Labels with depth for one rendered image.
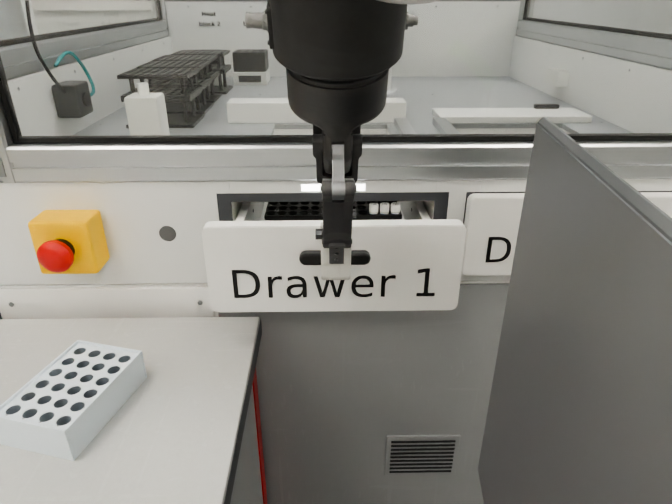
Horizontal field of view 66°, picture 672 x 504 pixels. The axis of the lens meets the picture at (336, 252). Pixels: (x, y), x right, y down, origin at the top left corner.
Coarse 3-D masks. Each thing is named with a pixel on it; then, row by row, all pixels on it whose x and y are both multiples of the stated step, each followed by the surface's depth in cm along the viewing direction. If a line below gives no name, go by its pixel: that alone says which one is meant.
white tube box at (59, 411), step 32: (64, 352) 58; (96, 352) 59; (128, 352) 58; (32, 384) 53; (64, 384) 54; (96, 384) 54; (128, 384) 56; (0, 416) 49; (32, 416) 51; (64, 416) 50; (96, 416) 52; (32, 448) 50; (64, 448) 48
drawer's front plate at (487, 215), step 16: (640, 192) 66; (656, 192) 66; (480, 208) 65; (496, 208) 65; (512, 208) 65; (464, 224) 68; (480, 224) 66; (496, 224) 66; (512, 224) 66; (480, 240) 67; (496, 240) 67; (512, 240) 67; (464, 256) 68; (480, 256) 68; (496, 256) 68; (512, 256) 68; (464, 272) 69; (480, 272) 69; (496, 272) 69
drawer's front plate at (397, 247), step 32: (224, 224) 57; (256, 224) 57; (288, 224) 57; (352, 224) 57; (384, 224) 57; (416, 224) 57; (448, 224) 57; (224, 256) 58; (256, 256) 58; (288, 256) 58; (384, 256) 58; (416, 256) 58; (448, 256) 58; (224, 288) 60; (416, 288) 60; (448, 288) 60
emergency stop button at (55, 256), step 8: (40, 248) 61; (48, 248) 60; (56, 248) 60; (64, 248) 61; (40, 256) 61; (48, 256) 61; (56, 256) 61; (64, 256) 61; (72, 256) 62; (48, 264) 61; (56, 264) 61; (64, 264) 61; (56, 272) 62
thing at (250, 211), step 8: (240, 208) 70; (248, 208) 71; (256, 208) 78; (264, 208) 86; (400, 208) 86; (408, 208) 78; (416, 208) 71; (424, 208) 70; (240, 216) 68; (248, 216) 70; (256, 216) 78; (408, 216) 78; (416, 216) 71; (424, 216) 68
